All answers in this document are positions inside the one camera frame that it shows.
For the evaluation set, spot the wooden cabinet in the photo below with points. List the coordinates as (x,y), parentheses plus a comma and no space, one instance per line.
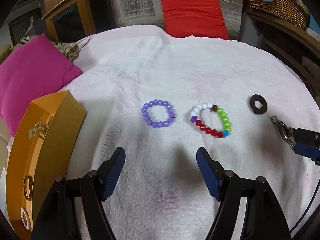
(85,10)

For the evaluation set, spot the beige hair claw clip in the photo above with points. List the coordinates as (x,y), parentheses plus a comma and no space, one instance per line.
(37,130)

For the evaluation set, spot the dark woven screen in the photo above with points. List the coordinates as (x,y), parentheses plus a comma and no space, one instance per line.
(20,28)

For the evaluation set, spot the floral cloth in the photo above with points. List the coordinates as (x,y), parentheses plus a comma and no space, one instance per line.
(68,50)

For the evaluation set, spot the wicker basket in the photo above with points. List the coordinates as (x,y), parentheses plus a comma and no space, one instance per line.
(282,5)

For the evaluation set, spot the small red cushion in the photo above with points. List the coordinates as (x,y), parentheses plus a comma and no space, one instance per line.
(192,17)

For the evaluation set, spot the silver foil insulation mat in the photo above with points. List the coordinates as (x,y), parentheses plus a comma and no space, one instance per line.
(135,2)

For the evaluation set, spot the pink cushion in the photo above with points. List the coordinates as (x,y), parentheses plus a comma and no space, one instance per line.
(32,75)

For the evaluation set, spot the orange cardboard box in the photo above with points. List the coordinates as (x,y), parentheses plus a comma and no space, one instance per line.
(62,120)

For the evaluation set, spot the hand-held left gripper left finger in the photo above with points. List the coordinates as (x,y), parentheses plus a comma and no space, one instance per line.
(112,175)

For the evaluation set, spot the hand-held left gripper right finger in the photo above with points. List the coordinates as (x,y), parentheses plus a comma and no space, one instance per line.
(210,175)

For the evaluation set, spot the wooden bench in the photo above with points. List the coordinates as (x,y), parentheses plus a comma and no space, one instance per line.
(287,27)

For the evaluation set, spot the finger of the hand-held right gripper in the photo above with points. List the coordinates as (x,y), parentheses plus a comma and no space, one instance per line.
(307,150)
(307,135)

